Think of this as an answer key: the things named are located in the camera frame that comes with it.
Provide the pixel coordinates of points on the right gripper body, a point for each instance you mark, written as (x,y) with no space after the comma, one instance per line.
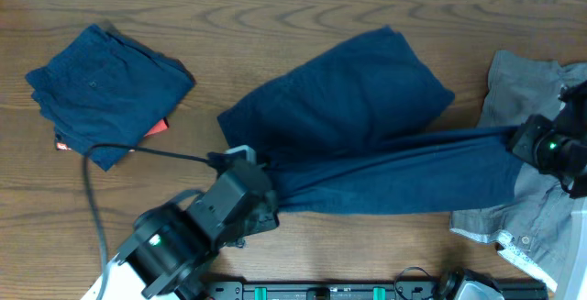
(525,146)

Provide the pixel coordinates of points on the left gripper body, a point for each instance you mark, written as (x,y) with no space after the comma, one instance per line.
(255,216)

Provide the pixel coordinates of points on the navy blue shorts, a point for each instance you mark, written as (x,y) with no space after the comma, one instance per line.
(348,133)

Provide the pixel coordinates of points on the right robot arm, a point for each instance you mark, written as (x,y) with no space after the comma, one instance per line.
(557,147)

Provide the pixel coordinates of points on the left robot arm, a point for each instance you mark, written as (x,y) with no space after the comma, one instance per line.
(173,245)

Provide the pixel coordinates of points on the grey shorts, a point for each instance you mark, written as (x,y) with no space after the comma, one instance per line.
(534,230)

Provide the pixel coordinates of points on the red folded garment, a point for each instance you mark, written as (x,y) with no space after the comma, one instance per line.
(158,128)

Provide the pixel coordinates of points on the folded navy shorts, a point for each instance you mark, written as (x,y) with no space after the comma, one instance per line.
(106,90)

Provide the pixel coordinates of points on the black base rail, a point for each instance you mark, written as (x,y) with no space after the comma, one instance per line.
(459,284)

